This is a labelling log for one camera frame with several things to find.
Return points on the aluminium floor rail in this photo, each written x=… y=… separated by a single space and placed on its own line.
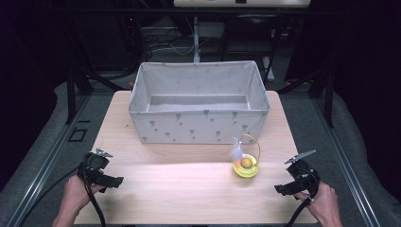
x=41 y=164
x=343 y=164

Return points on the yellow cat toy with feather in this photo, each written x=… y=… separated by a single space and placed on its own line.
x=246 y=167

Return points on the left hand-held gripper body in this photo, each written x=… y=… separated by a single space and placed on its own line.
x=94 y=164

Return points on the white desk leg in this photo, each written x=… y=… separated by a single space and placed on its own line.
x=196 y=39

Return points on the grey fabric storage box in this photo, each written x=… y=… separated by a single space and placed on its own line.
x=198 y=104

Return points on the person's right hand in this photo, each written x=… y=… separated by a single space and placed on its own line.
x=321 y=205

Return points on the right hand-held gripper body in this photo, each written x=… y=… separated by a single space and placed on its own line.
x=303 y=176

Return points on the person's left hand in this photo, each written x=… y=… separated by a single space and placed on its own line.
x=77 y=197

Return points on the black metal stand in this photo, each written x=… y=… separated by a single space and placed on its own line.
x=78 y=85
x=318 y=88

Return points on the black office chair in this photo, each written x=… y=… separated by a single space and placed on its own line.
x=249 y=38

